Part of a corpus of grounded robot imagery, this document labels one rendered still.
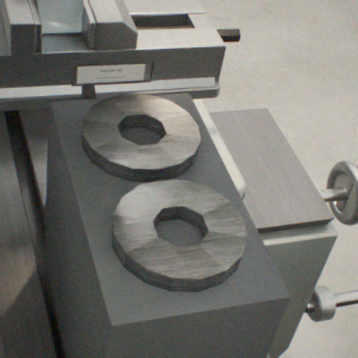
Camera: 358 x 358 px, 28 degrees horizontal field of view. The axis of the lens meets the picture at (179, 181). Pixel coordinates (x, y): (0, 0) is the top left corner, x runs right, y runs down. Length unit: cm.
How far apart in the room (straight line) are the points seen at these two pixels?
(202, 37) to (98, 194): 44
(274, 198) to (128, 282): 68
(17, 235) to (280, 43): 232
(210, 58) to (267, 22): 217
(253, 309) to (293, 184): 69
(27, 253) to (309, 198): 55
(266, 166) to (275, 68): 165
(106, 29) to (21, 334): 37
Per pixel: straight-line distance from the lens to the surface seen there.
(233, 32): 97
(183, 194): 49
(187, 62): 90
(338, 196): 130
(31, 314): 66
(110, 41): 85
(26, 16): 83
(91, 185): 51
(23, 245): 72
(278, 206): 110
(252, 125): 123
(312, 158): 241
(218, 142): 104
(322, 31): 311
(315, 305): 127
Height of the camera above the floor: 148
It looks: 42 degrees down
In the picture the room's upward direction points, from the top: 12 degrees clockwise
